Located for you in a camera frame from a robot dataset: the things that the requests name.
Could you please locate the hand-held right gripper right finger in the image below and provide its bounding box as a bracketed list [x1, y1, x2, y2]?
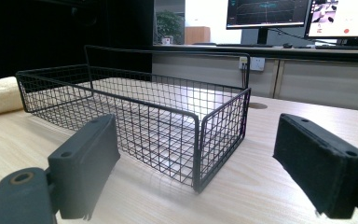
[272, 113, 358, 219]

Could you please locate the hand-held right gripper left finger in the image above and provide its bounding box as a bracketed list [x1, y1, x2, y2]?
[47, 113, 121, 221]

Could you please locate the black wire mesh basket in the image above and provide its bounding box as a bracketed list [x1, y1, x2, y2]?
[15, 44, 252, 194]

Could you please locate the long grey desk counter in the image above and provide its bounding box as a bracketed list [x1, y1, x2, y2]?
[151, 44, 358, 113]

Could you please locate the black curtain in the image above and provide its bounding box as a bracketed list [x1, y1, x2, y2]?
[0, 0, 155, 82]

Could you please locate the black keyboard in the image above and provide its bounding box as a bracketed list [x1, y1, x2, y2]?
[215, 43, 274, 49]

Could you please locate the computer monitor with white screen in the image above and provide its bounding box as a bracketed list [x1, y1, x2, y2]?
[304, 0, 358, 47]

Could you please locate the computer monitor with dark screen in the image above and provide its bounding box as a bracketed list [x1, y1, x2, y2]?
[226, 0, 312, 45]

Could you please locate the green potted plant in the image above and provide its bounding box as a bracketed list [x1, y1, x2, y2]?
[156, 10, 185, 46]

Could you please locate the brown wooden cabinet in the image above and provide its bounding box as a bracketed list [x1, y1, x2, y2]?
[185, 26, 212, 46]

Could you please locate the white wall socket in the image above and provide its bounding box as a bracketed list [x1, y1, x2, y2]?
[238, 56, 266, 72]

